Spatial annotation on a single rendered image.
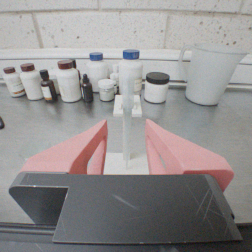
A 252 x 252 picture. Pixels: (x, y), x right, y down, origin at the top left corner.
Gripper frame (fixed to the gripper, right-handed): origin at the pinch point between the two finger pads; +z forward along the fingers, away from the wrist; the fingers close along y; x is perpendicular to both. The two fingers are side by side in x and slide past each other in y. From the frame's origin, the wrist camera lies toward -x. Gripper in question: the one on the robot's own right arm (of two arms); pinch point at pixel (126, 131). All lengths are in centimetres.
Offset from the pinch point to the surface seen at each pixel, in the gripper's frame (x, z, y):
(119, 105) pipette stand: 0.8, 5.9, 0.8
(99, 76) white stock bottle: 7.6, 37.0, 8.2
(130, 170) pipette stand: 12.8, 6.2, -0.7
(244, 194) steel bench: 13.9, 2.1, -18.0
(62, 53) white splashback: 2, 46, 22
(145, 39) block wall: -1.3, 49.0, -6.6
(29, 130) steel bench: 13.1, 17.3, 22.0
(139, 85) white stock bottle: 9.4, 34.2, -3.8
